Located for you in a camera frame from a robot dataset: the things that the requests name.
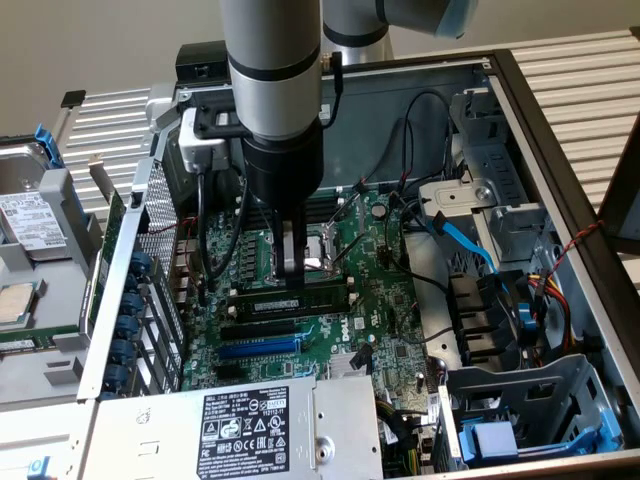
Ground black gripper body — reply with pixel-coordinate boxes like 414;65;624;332
242;123;327;212

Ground CPU socket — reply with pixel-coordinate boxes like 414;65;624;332
267;222;346;284

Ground long black expansion slot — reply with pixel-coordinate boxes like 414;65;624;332
219;318;297;342

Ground blue expansion slot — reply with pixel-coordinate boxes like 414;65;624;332
217;335;302;360

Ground green motherboard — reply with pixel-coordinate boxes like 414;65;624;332
172;187;451;396

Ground open metal PC case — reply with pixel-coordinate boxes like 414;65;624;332
74;48;640;480

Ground silver chipset heatsink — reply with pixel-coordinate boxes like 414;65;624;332
328;352;374;380

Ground black box device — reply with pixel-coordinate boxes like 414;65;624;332
174;42;230;86

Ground metal disk bay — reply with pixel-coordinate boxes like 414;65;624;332
417;87;561;266

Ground green graphics card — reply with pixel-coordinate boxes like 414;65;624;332
79;155;127;337

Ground black plastic fan shroud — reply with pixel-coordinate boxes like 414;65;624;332
446;272;526;371

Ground silver power supply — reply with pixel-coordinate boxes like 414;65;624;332
92;373;385;480

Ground blue plastic clip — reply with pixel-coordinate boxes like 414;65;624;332
516;301;539;331

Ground grey parts rack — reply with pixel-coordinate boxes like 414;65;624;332
0;124;129;416

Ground disk bay with blue caddy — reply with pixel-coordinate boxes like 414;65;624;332
434;353;626;474

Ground silver hard disk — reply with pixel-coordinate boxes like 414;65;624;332
0;141;71;262

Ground blue disk caddy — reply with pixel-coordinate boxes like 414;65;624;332
458;399;624;464

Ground silver CPU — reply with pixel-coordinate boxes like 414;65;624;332
0;280;41;329

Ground dark panel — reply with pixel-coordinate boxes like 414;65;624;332
596;112;640;257

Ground blue case latch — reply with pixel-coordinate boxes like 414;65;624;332
27;454;55;477

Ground thin black fan wire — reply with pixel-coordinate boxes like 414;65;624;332
352;117;416;195

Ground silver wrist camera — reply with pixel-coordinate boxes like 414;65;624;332
178;92;251;175

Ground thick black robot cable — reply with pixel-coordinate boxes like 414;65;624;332
196;169;250;296

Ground black wire with plug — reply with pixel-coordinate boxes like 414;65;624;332
387;191;451;294

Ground black cable with plug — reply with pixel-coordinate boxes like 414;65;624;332
319;49;346;130

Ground black sleeved wire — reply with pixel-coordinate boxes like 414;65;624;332
403;89;454;201

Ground blue flat data wire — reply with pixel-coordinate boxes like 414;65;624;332
428;210;511;301

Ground power supply wire bundle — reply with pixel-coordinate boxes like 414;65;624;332
374;397;440;480

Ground blue disk rail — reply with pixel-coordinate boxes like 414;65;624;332
33;124;65;170

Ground red yellow power wires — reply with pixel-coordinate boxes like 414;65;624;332
527;268;576;354

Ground red black twisted wire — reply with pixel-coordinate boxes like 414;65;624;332
547;219;606;284

